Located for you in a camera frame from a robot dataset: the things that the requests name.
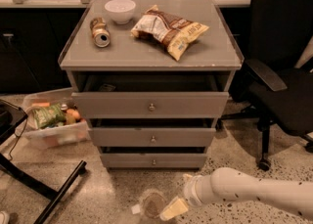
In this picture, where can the grey top drawer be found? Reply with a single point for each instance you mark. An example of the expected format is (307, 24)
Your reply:
(154, 95)

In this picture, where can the grey drawer cabinet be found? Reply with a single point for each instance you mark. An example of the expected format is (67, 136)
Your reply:
(214, 54)

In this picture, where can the white ceramic bowl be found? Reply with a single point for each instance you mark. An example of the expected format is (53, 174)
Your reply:
(120, 11)

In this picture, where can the gold soda can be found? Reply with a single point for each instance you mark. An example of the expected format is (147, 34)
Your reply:
(100, 33)

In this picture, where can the clear plastic storage bin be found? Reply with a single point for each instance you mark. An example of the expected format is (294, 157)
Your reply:
(52, 136)

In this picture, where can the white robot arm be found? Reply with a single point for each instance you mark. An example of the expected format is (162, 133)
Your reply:
(230, 185)

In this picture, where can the orange fruit in bin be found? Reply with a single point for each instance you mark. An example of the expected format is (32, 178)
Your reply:
(74, 113)

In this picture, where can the green snack bag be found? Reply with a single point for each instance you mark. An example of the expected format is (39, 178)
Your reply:
(47, 116)

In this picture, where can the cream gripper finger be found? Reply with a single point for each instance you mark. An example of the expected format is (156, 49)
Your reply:
(176, 207)

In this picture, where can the grey drawer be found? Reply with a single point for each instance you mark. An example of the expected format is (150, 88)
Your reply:
(154, 95)
(153, 158)
(152, 133)

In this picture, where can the grey bottom drawer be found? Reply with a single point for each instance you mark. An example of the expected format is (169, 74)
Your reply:
(153, 158)

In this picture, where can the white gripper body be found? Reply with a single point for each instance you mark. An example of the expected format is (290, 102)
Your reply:
(192, 191)

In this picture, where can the black office chair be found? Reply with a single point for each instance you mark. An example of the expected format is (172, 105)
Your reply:
(276, 78)

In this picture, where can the grey middle drawer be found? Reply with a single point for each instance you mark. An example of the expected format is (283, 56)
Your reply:
(152, 133)

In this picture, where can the brown yellow chip bag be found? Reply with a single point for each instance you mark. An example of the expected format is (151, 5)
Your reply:
(173, 32)

